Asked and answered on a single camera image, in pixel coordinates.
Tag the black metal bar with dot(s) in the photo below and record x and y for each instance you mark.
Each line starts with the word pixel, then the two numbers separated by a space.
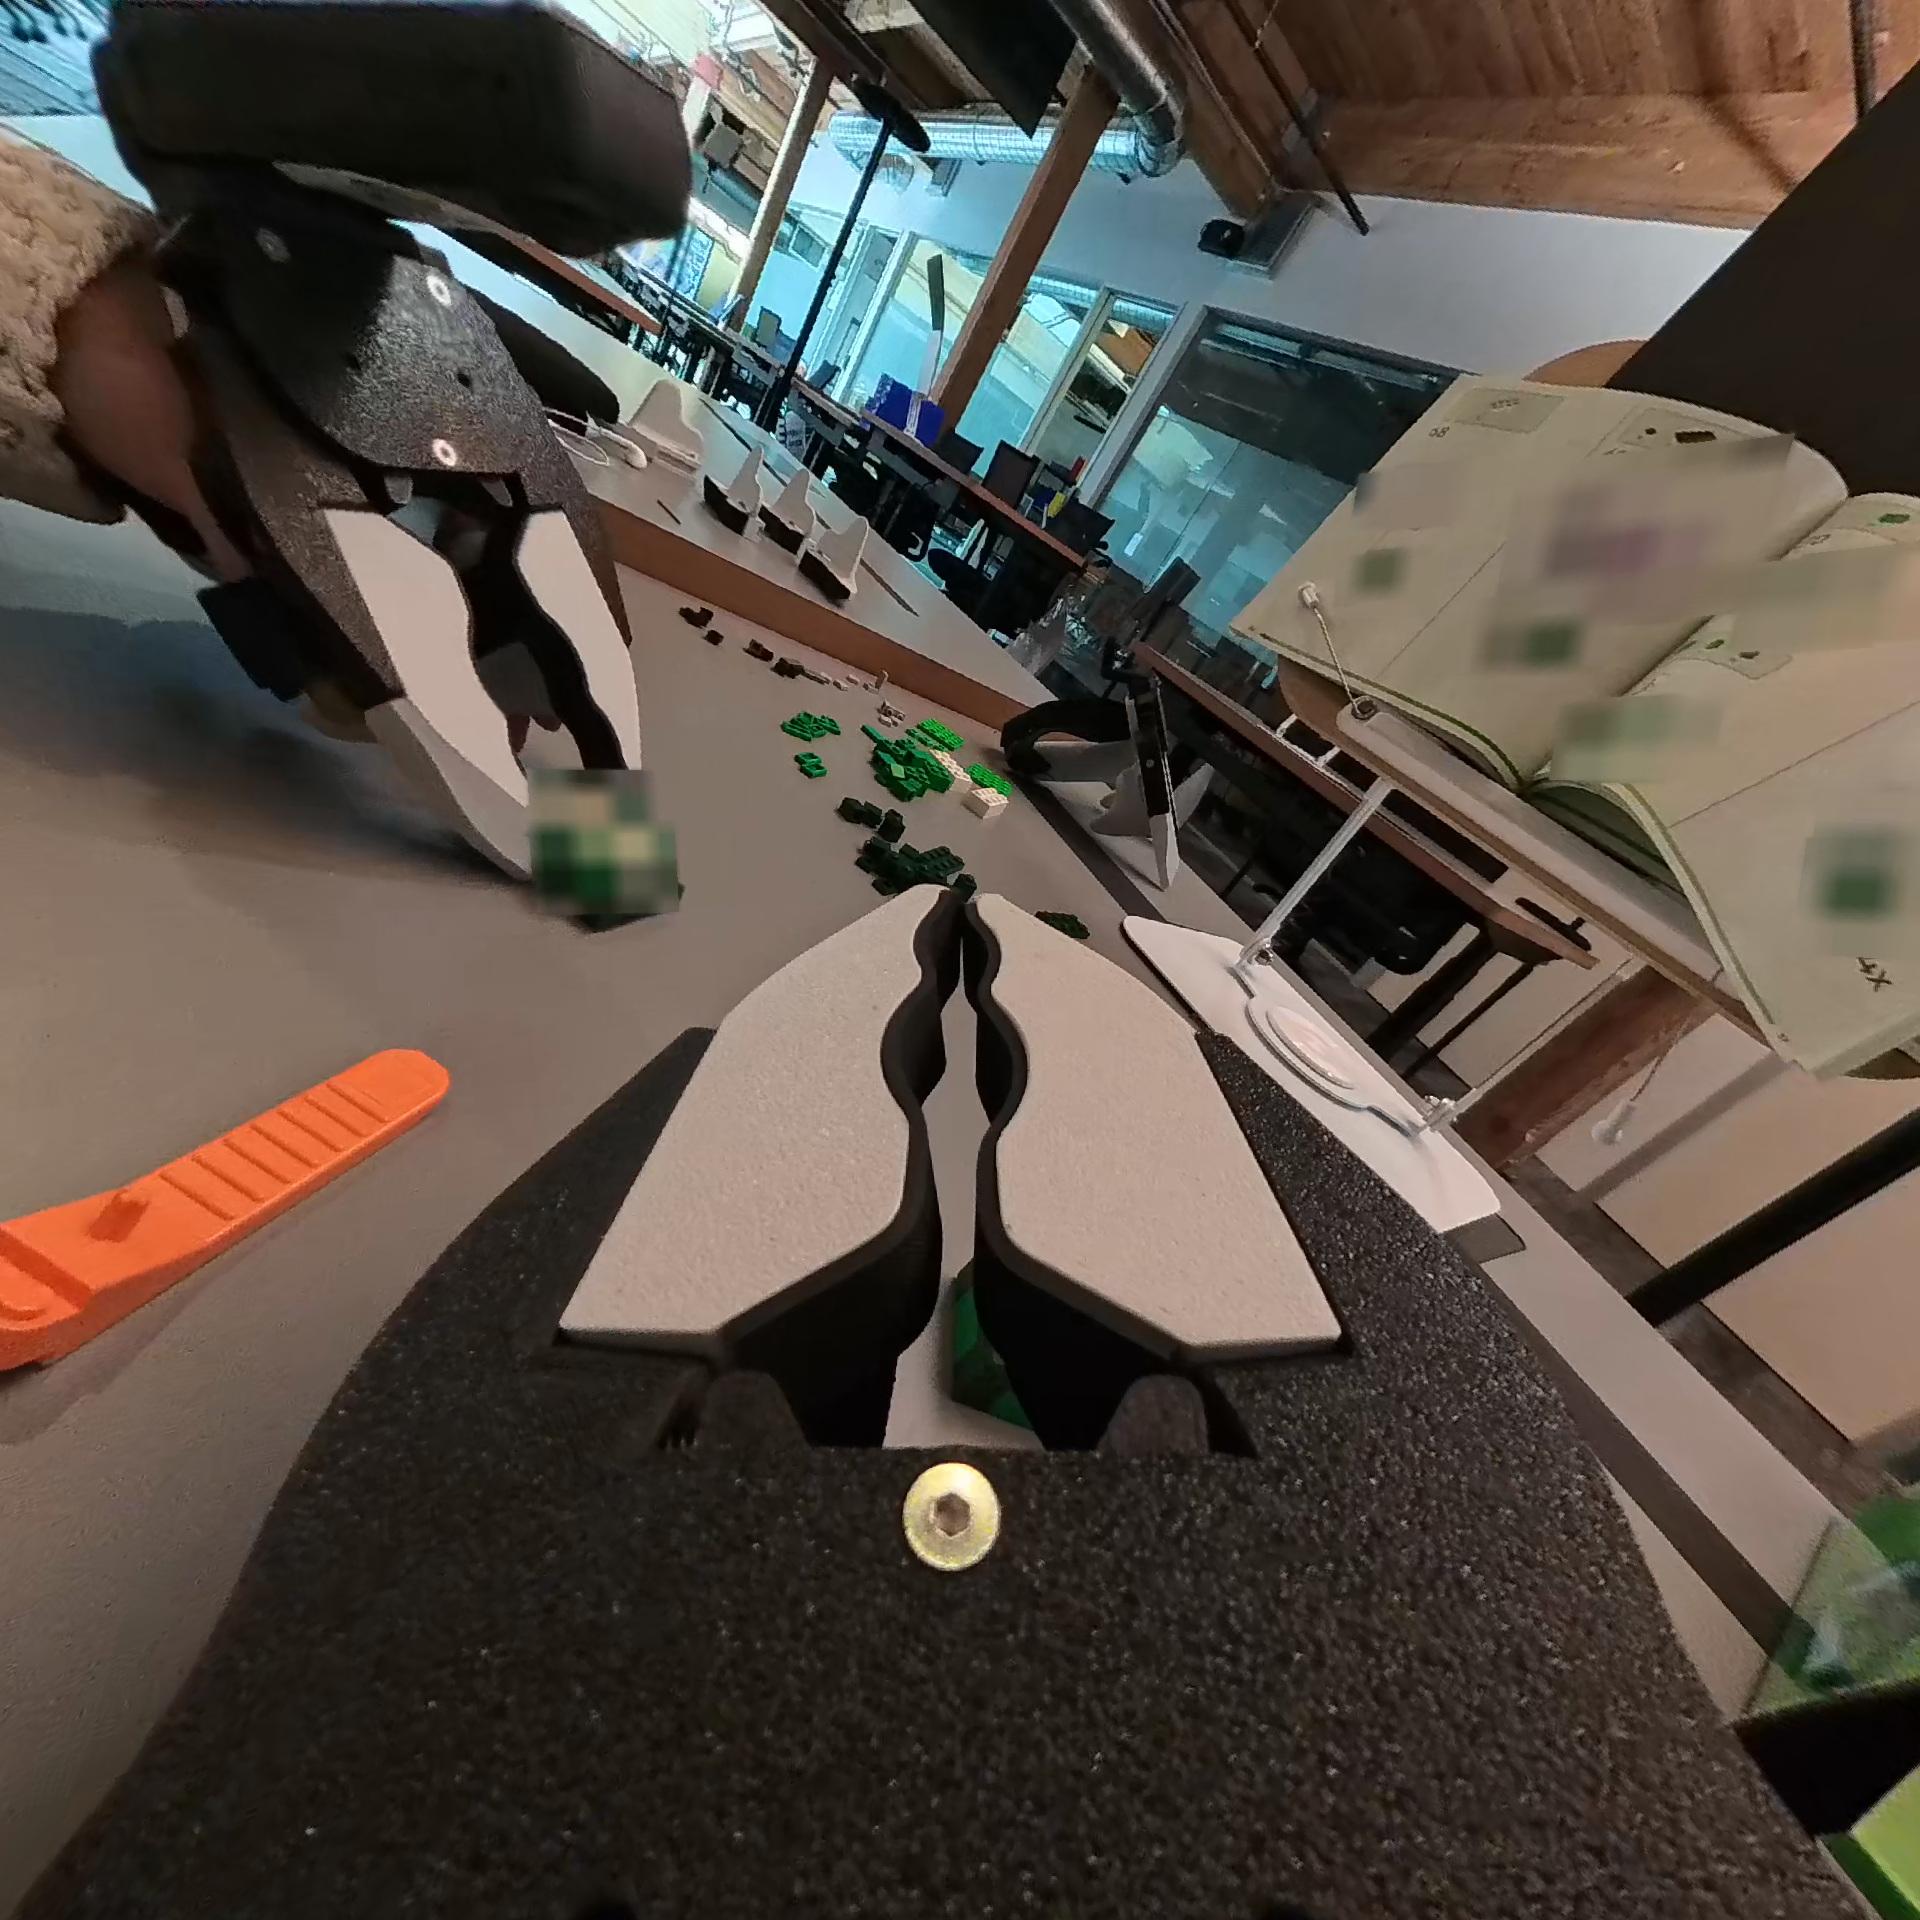
pixel 1799 1201

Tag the open instruction booklet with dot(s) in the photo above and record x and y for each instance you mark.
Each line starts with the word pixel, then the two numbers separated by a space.
pixel 1426 661

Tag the long wooden desk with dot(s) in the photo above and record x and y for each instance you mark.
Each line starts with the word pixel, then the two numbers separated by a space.
pixel 1037 529

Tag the pile of dark green bricks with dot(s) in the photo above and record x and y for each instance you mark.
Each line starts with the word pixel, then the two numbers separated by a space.
pixel 915 861

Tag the pile of bright green bricks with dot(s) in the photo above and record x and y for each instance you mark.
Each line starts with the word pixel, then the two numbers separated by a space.
pixel 902 772

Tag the thick wooden post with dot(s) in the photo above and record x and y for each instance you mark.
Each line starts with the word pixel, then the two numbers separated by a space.
pixel 1037 225

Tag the white triangular stand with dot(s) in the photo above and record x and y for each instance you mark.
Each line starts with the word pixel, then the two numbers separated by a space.
pixel 1156 849

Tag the black panel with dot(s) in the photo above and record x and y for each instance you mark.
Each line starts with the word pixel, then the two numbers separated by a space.
pixel 1799 299

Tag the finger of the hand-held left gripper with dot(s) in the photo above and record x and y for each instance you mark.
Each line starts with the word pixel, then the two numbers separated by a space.
pixel 412 644
pixel 579 615

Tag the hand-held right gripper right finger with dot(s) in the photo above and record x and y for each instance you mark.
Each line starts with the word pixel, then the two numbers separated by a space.
pixel 1142 1185

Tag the black wall speaker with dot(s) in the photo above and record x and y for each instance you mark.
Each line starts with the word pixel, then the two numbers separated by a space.
pixel 1224 236

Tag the all-white wedge dock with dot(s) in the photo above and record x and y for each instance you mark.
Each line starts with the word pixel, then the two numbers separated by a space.
pixel 669 427

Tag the row of small black pieces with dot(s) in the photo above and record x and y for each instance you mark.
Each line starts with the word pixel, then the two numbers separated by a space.
pixel 757 650

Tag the black ceiling screen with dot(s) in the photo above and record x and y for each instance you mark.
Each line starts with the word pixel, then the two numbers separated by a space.
pixel 975 60

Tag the silver air duct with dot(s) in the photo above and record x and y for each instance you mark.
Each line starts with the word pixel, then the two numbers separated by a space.
pixel 1142 106

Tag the slim wooden post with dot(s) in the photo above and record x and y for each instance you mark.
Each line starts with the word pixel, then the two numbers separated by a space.
pixel 787 164

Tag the person's left forearm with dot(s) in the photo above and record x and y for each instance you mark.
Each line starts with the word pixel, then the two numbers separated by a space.
pixel 45 269

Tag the black headband device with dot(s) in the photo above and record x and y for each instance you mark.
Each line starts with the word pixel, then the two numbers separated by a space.
pixel 1020 743

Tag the small grey lego pieces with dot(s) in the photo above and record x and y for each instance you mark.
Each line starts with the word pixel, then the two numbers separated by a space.
pixel 885 698

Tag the black smartphone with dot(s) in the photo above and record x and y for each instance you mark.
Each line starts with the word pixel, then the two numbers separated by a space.
pixel 1156 751

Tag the green lego box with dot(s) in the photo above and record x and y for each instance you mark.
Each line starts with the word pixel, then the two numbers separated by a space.
pixel 1882 1588

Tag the orange brick separator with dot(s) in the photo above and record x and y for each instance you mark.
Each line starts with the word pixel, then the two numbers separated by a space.
pixel 226 1185

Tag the black rounded case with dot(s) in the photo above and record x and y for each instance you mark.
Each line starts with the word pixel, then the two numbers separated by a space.
pixel 563 376

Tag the white wedge dock black base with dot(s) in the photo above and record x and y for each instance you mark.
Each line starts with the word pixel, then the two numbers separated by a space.
pixel 791 511
pixel 840 555
pixel 743 488

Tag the black tripod pole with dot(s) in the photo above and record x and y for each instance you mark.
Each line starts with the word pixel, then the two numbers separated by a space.
pixel 848 241

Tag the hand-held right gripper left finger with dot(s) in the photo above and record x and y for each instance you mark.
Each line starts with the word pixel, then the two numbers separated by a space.
pixel 751 1170

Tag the blue storage bins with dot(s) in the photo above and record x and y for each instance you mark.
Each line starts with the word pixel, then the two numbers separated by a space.
pixel 902 411

